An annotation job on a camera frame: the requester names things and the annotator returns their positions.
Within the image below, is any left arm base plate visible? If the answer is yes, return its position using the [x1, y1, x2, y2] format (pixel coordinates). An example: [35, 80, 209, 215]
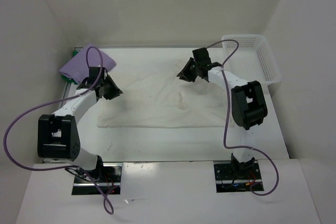
[68, 163, 123, 196]

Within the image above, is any purple cable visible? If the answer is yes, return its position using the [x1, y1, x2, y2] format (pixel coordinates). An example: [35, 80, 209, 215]
[206, 39, 280, 196]
[4, 46, 115, 215]

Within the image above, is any green t shirt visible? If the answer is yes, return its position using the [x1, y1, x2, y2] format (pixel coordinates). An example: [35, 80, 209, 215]
[61, 50, 79, 84]

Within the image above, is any white t shirt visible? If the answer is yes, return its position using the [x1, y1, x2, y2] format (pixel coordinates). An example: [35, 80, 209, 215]
[97, 60, 227, 129]

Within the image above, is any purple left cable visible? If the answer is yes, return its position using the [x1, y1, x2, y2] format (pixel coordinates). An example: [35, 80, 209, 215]
[4, 46, 115, 215]

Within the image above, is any purple t shirt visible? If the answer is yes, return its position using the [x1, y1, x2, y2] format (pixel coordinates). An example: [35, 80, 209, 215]
[59, 44, 101, 84]

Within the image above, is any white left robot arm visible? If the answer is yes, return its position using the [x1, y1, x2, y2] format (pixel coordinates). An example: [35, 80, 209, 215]
[37, 67, 122, 182]

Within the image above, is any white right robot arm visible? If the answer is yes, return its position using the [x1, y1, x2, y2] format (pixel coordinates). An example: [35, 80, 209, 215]
[177, 48, 268, 178]

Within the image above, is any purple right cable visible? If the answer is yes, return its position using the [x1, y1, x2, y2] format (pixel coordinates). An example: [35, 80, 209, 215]
[206, 39, 280, 196]

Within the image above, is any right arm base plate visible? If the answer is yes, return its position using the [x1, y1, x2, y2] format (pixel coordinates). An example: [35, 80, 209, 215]
[213, 161, 264, 193]

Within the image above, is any white plastic basket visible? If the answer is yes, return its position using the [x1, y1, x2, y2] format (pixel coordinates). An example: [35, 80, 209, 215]
[222, 34, 281, 85]

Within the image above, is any aluminium table edge rail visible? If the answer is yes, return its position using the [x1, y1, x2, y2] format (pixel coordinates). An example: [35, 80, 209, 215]
[64, 47, 81, 96]

